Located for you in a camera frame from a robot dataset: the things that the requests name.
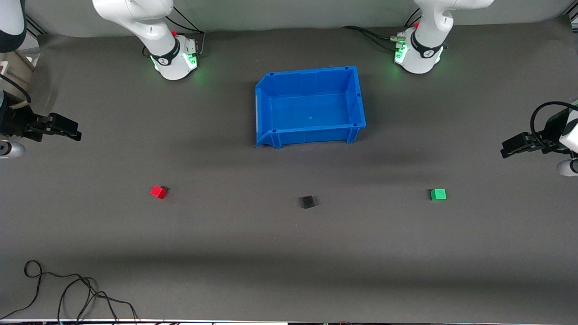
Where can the black cube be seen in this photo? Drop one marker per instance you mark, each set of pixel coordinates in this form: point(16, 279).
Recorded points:
point(307, 202)

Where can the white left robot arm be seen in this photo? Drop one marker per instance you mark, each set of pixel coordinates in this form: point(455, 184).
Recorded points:
point(426, 49)

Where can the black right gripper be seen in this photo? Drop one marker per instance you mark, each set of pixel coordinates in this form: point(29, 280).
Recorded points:
point(16, 123)

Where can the blue plastic storage bin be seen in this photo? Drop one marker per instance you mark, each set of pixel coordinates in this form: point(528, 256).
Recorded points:
point(311, 110)

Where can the aluminium frame rail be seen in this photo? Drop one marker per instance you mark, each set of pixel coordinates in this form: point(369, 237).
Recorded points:
point(571, 20)
point(35, 28)

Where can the green cube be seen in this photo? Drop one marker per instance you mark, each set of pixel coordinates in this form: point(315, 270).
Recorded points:
point(438, 194)

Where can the red cube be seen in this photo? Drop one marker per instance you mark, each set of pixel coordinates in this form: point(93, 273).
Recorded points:
point(158, 192)

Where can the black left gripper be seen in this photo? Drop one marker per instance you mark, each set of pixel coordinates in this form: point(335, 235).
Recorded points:
point(549, 134)

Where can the grey table mat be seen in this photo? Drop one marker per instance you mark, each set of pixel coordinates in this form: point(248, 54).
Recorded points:
point(289, 271)

